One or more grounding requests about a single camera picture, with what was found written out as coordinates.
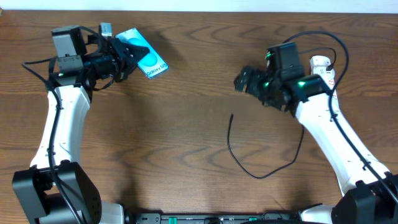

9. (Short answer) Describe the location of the silver Galaxy smartphone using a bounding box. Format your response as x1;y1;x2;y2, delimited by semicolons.
115;28;169;78

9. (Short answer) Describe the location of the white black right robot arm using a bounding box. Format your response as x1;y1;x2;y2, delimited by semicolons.
234;42;397;223

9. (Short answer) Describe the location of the white power strip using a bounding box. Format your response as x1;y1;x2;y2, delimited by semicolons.
310;55;335;89

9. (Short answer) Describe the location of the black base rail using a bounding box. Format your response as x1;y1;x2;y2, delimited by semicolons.
124;213;317;224

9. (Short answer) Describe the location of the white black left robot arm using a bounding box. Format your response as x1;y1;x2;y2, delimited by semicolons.
12;23;150;223

